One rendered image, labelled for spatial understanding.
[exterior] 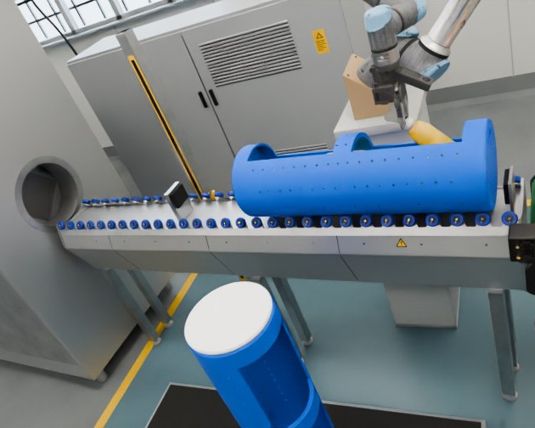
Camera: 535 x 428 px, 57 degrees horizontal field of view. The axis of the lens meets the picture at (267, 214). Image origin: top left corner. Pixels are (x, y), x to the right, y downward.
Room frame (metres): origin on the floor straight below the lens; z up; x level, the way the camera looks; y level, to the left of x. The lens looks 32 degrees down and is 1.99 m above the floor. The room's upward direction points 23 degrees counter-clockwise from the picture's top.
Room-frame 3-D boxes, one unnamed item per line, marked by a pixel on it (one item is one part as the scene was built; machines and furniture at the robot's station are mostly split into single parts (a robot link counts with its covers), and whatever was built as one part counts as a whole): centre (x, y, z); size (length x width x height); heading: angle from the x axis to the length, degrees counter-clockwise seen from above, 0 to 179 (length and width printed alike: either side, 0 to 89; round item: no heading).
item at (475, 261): (1.83, 0.11, 0.79); 2.17 x 0.29 x 0.34; 53
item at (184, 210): (2.00, 0.34, 1.00); 0.10 x 0.04 x 0.15; 143
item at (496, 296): (1.18, -0.63, 0.31); 0.06 x 0.06 x 0.63; 53
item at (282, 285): (1.88, 0.07, 0.31); 0.06 x 0.06 x 0.63; 53
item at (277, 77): (3.66, -0.08, 0.72); 2.15 x 0.54 x 1.45; 57
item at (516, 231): (1.01, -0.64, 0.95); 0.10 x 0.07 x 0.10; 143
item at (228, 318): (1.13, 0.23, 1.03); 0.28 x 0.28 x 0.01
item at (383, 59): (1.36, -0.49, 1.49); 0.08 x 0.08 x 0.05
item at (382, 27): (1.37, -0.50, 1.57); 0.09 x 0.08 x 0.11; 111
